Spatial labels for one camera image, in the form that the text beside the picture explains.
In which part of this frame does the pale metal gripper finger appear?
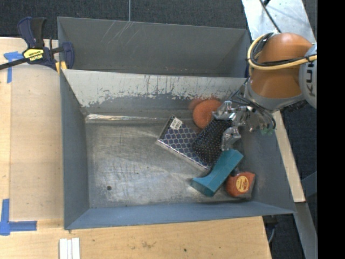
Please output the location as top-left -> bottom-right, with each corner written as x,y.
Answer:
220,126 -> 243,152
212,100 -> 248,121

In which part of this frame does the orange round sponge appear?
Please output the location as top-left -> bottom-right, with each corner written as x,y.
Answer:
192,98 -> 223,130

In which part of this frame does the black dotted mesh pouch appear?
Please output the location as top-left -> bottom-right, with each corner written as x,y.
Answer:
191,117 -> 234,167

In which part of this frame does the teal block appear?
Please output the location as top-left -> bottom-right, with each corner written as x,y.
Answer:
191,148 -> 245,198

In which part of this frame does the orange tape measure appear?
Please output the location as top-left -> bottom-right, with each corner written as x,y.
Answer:
224,171 -> 257,200

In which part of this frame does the blue honeycomb patterned box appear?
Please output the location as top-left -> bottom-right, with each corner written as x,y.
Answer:
156,115 -> 214,171

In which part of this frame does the grey metal bin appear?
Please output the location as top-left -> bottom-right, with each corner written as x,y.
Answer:
57,16 -> 298,230

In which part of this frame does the pale wood board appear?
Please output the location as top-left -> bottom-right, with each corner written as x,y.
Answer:
9,63 -> 66,223

